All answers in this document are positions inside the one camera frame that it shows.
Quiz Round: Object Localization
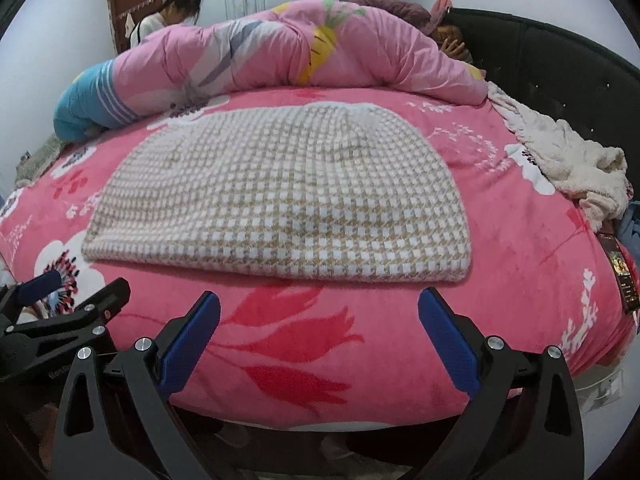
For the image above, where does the dark patterned box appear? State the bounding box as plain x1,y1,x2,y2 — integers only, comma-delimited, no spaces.
596,230,640,316

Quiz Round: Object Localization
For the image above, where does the beige white houndstooth coat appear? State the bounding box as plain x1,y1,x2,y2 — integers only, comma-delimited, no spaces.
81,101,473,283

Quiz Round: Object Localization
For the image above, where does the white fluffy blanket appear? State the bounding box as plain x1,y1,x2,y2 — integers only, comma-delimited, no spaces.
487,82,628,233

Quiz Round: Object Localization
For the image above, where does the pink printed quilt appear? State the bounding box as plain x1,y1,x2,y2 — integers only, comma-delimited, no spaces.
52,0,488,143

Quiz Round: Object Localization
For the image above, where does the blue cloth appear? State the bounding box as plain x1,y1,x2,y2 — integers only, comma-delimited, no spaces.
617,205,640,261

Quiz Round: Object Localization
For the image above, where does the maroon pillow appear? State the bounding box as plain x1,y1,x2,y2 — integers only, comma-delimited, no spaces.
347,0,433,28

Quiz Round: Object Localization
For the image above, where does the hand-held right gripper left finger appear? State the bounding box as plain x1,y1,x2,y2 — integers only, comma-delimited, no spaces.
52,290,223,480

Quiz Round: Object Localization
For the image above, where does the pink floral bed blanket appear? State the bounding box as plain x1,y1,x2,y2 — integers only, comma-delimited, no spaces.
0,85,640,431

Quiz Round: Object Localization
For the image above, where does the grey knitted cloth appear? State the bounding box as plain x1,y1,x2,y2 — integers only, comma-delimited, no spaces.
15,135,68,188

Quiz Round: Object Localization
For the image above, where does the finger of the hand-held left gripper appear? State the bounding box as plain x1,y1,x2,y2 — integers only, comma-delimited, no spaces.
0,269,63,321
5,277,131,348

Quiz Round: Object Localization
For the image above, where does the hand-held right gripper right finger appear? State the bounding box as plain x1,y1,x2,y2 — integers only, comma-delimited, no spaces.
417,286,586,480

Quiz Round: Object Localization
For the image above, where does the black padded headboard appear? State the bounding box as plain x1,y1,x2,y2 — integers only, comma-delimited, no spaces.
447,7,640,221

